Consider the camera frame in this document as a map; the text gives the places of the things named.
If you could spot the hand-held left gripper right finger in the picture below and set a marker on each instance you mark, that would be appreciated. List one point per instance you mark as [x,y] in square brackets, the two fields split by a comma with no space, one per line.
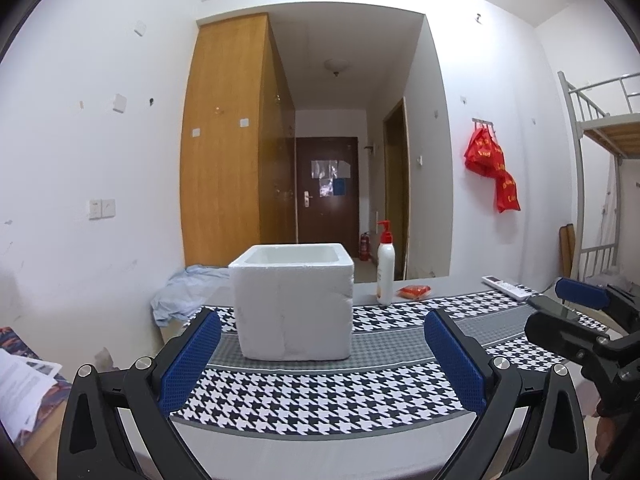
[455,355]

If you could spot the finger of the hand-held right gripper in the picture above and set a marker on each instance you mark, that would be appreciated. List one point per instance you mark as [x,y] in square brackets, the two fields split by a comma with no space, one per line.
[582,292]
[560,335]

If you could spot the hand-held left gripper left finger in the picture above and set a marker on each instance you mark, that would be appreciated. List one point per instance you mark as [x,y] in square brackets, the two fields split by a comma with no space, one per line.
[192,355]

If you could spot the white foam box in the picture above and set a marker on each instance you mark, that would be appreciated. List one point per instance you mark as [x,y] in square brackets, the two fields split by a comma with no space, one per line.
[290,310]

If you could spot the black smartphone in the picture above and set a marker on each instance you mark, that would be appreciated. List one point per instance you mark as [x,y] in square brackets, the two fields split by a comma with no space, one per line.
[550,306]

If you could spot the wooden board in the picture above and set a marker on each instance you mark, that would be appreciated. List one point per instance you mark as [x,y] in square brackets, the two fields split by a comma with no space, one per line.
[566,252]

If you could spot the light blue cloth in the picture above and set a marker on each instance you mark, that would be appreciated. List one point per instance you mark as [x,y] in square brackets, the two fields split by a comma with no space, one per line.
[185,290]

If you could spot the white remote control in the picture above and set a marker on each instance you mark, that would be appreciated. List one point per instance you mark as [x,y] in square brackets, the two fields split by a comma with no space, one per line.
[507,287]

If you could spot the red snack packet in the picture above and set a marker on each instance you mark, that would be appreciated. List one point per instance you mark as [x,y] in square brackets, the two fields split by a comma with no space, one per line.
[414,291]

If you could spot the white lotion pump bottle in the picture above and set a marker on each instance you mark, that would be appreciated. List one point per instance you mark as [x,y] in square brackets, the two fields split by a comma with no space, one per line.
[386,275]

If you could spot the red plastic bag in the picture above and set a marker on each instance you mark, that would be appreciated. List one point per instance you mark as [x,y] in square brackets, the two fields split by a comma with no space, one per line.
[482,155]
[507,192]

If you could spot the houndstooth tablecloth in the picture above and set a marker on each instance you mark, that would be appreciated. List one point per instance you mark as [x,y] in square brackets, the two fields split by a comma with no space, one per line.
[310,400]

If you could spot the red fire extinguisher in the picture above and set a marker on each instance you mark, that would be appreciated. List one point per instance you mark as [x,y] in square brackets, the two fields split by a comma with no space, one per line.
[365,247]

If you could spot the metal bunk bed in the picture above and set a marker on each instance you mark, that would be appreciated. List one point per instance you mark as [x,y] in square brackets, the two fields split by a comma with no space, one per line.
[615,132]

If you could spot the wooden side door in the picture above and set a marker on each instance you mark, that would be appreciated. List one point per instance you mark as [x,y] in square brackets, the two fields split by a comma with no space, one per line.
[397,200]

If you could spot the white paper sheets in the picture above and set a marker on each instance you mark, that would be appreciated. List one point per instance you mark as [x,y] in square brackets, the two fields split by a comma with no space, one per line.
[20,385]

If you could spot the papers on patterned surface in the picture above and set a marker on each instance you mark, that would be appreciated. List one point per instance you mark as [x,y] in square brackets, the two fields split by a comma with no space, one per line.
[15,340]

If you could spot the dark brown door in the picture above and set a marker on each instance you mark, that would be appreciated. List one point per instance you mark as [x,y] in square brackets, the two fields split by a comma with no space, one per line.
[325,220]

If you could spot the wooden wardrobe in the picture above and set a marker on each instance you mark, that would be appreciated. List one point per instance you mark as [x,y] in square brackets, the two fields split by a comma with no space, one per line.
[225,160]

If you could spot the blue paper notice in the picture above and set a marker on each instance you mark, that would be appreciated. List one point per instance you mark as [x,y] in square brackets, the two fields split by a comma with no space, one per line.
[339,187]

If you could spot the white paper notice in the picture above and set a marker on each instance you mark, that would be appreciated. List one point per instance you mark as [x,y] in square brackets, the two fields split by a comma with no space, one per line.
[330,167]

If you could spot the ceiling lamp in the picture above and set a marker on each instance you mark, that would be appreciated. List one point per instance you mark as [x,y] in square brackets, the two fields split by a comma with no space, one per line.
[338,66]

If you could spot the white wall switch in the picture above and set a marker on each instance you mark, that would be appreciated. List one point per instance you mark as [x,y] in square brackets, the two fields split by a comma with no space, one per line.
[108,208]

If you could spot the white wall socket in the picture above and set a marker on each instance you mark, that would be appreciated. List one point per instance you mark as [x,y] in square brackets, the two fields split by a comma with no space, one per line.
[95,210]

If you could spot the metal wall hook rack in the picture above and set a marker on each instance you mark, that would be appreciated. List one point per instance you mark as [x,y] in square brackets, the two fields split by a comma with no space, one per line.
[483,122]

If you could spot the white wall box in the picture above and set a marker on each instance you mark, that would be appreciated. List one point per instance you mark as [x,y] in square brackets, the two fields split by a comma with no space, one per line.
[139,28]
[120,102]

